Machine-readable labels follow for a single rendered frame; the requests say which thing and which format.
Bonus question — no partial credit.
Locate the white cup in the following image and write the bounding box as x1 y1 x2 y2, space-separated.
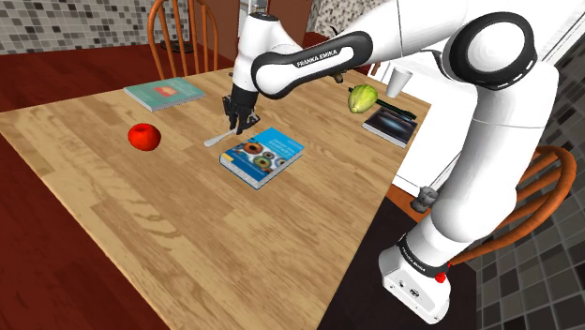
384 67 414 99

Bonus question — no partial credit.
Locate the teal book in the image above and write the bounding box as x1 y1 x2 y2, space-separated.
123 76 207 113

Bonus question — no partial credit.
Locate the wooden round-back chair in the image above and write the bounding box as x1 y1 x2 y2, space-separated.
449 144 578 267

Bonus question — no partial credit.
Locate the wooden table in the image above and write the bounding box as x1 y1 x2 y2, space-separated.
0 67 432 330

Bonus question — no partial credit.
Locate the small grey object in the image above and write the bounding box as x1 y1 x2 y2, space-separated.
411 185 440 213

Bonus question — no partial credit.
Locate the green cabbage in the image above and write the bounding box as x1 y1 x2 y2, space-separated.
347 83 380 115

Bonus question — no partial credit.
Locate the dark robot stand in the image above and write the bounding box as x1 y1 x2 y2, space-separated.
317 196 479 330

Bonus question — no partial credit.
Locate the wooden spindle-back chair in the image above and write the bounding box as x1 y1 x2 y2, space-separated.
146 0 220 82

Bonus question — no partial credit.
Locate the red apple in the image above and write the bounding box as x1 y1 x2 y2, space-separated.
127 122 162 153

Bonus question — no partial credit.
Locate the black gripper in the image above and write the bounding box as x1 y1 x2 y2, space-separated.
222 83 262 137

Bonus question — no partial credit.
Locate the dark book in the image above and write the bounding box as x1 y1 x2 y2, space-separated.
361 105 420 150

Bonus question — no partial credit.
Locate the blue book with circles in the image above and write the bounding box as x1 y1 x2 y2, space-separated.
218 127 306 191

